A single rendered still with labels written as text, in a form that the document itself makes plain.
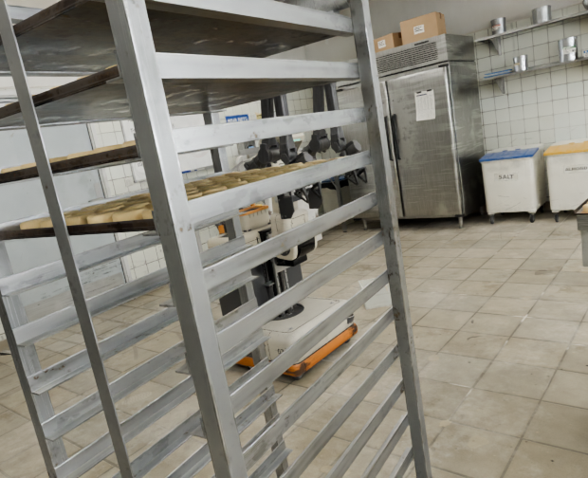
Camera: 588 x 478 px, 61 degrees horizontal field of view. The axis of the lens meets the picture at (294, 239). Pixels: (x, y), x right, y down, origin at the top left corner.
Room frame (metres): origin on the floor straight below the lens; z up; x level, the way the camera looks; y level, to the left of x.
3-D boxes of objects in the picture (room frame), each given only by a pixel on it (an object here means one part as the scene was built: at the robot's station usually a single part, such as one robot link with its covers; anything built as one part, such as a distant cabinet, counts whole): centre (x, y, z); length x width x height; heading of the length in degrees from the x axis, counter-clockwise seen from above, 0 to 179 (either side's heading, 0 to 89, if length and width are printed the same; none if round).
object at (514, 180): (5.44, -2.50, 0.38); 0.64 x 0.54 x 0.77; 142
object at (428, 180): (6.07, -1.58, 1.03); 1.40 x 0.90 x 2.05; 49
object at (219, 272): (0.86, -0.02, 1.14); 0.64 x 0.03 x 0.03; 145
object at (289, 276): (3.00, 0.22, 0.59); 0.55 x 0.34 x 0.83; 139
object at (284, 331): (2.94, 0.15, 0.16); 0.67 x 0.64 x 0.25; 49
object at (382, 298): (3.56, -0.57, 0.08); 0.30 x 0.22 x 0.16; 89
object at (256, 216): (3.01, 0.24, 0.87); 0.23 x 0.15 x 0.11; 139
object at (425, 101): (5.47, -1.62, 1.39); 0.22 x 0.03 x 0.31; 49
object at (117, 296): (1.08, 0.31, 1.05); 0.64 x 0.03 x 0.03; 145
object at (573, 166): (5.02, -2.98, 0.38); 0.64 x 0.54 x 0.77; 140
